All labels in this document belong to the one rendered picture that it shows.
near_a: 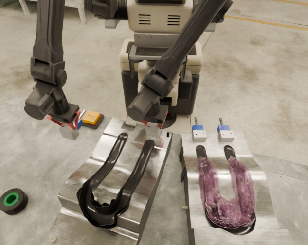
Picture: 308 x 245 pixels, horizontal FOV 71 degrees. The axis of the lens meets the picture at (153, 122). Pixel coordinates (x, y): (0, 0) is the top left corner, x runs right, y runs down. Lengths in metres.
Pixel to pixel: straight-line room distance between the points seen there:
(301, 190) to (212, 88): 1.74
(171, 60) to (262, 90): 2.17
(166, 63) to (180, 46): 0.06
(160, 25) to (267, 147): 1.49
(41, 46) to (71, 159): 0.47
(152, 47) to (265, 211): 0.78
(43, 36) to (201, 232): 0.66
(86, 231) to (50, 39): 0.54
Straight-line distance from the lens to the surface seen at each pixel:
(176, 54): 0.58
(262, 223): 0.78
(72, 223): 0.76
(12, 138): 1.13
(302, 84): 3.02
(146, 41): 1.04
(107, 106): 2.28
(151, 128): 0.82
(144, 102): 0.63
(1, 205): 0.92
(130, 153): 0.81
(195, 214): 0.73
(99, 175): 0.76
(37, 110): 0.67
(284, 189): 0.96
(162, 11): 1.00
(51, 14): 0.63
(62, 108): 0.75
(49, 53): 0.64
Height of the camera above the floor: 1.55
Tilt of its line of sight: 48 degrees down
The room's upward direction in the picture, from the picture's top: straight up
